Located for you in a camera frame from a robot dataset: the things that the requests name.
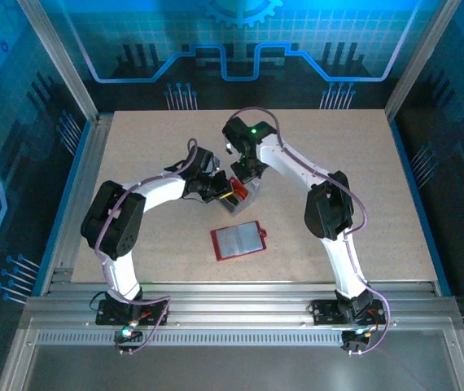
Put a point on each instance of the red card holder wallet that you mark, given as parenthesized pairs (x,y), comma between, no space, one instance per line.
(244,240)

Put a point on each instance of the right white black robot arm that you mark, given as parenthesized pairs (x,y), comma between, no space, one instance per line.
(289,161)

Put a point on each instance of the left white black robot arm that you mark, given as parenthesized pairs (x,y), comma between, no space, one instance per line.
(158,195)

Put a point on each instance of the red credit card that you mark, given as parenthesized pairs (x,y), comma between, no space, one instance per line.
(238,188)

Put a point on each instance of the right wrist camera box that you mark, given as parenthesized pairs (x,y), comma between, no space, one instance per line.
(228,147)

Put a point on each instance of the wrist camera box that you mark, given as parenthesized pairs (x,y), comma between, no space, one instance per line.
(216,163)
(228,147)

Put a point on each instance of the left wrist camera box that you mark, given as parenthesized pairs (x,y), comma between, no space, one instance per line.
(216,163)

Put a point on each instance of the aluminium table rail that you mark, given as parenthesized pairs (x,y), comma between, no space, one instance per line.
(236,303)

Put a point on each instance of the aluminium side rail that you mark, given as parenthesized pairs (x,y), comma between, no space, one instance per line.
(93,155)

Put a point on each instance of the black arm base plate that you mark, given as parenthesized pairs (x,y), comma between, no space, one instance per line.
(323,315)
(108,317)

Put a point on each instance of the aluminium frame post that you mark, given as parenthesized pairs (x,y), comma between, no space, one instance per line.
(61,61)
(417,61)

